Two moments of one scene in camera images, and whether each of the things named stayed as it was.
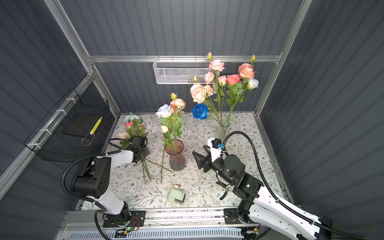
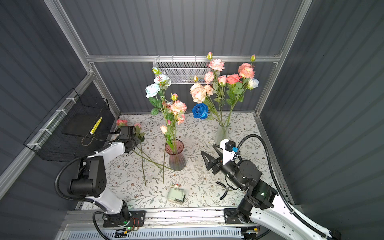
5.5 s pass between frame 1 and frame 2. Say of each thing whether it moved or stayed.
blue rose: stayed
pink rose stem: stayed
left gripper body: moved
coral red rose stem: stayed
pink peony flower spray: stayed
